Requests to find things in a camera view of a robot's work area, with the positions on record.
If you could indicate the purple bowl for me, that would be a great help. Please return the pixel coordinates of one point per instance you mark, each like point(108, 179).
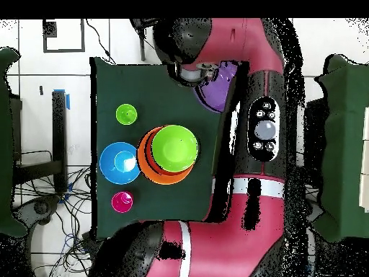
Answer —
point(216, 92)

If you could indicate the green bowl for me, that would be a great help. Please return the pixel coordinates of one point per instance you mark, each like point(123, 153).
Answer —
point(174, 148)

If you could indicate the orange-red shallow bowl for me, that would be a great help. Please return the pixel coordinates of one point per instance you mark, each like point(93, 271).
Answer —
point(149, 161)

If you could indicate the large yellow-orange bowl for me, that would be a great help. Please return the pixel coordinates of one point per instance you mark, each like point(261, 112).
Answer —
point(142, 161)

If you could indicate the light blue bowl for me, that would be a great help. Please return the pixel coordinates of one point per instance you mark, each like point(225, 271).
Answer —
point(109, 173)

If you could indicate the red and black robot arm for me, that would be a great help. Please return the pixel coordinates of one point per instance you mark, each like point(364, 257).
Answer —
point(245, 225)

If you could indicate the dark green tablecloth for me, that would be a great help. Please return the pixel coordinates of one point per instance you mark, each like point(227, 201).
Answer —
point(158, 92)

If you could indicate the green cup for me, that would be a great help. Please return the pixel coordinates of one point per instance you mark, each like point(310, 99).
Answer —
point(126, 117)

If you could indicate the green cloth side table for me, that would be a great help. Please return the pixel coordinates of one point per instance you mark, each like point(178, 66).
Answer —
point(343, 144)
point(5, 144)

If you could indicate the red cup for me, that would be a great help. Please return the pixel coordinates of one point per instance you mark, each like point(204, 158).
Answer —
point(121, 203)

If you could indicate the black table frame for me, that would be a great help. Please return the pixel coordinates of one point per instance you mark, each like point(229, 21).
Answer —
point(59, 129)
point(314, 129)

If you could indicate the black floor frame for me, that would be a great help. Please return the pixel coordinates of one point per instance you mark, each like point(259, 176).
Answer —
point(49, 28)

